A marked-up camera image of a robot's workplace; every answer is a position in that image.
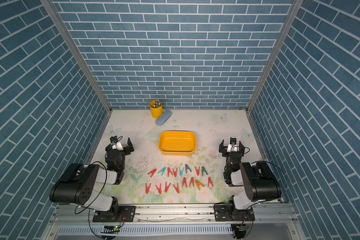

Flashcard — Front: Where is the teal clothespin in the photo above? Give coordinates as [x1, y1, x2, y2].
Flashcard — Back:
[185, 164, 192, 174]
[158, 167, 167, 176]
[202, 166, 208, 176]

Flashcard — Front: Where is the orange clothespin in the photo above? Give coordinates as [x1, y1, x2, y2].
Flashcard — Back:
[195, 180, 204, 190]

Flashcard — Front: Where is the light blue clothespin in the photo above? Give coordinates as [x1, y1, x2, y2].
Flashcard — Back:
[179, 167, 185, 177]

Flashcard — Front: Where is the yellow storage box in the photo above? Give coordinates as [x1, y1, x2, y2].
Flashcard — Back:
[158, 131, 197, 156]

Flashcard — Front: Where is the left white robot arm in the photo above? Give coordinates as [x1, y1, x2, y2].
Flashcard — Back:
[49, 136, 134, 214]

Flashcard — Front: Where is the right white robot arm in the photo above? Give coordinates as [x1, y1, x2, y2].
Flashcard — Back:
[219, 138, 282, 211]

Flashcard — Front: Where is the grey glasses case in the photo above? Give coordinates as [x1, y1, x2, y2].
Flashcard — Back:
[156, 110, 172, 126]

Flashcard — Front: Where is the yellow pen cup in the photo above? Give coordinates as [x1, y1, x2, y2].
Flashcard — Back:
[149, 100, 163, 119]

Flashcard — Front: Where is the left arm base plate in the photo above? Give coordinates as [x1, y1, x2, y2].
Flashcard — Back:
[93, 205, 136, 223]

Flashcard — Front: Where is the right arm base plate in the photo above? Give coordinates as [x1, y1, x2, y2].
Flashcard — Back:
[213, 203, 255, 222]

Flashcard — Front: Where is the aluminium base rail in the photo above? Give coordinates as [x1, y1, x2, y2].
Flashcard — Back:
[41, 203, 305, 240]

